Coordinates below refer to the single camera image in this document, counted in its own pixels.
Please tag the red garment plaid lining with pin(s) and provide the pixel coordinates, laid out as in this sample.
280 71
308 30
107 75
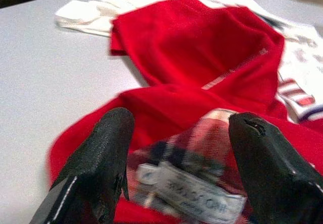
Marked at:
189 52

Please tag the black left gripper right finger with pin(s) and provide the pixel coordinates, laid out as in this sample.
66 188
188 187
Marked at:
272 173

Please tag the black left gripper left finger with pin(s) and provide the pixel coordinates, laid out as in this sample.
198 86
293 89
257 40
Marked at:
96 163

